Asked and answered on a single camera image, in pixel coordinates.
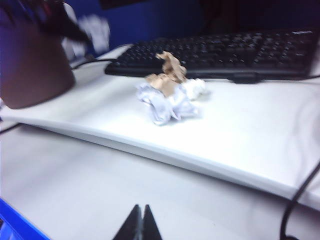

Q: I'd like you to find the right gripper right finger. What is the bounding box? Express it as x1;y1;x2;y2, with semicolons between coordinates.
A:
143;204;163;240

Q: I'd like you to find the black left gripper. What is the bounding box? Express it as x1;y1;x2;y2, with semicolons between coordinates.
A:
9;0;91;43

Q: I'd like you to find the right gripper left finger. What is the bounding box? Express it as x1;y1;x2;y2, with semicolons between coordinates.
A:
112;204;144;240

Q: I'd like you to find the lavender-white paper ball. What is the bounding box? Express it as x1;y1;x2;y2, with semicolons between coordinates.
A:
61;14;111;62

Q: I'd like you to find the brown paper ball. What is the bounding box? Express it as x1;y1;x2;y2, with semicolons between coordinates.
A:
145;51;188;97

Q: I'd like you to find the large white paper ball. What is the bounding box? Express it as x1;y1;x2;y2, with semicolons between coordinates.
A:
135;81;201;126

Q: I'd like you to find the small white paper ball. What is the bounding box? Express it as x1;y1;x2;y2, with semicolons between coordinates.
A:
181;77;210;101

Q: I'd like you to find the brown waste bin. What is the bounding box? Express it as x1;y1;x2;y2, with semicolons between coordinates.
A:
0;0;77;110

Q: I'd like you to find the blue table edge trim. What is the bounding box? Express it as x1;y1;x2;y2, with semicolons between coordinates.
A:
0;197;51;240

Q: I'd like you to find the white desk riser board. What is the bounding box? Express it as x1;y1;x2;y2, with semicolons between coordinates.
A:
0;43;320;201

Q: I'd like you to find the black computer keyboard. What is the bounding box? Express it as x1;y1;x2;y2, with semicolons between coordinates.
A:
104;27;320;85

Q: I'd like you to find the thick black mouse cable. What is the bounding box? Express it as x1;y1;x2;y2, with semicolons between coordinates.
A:
279;164;320;240

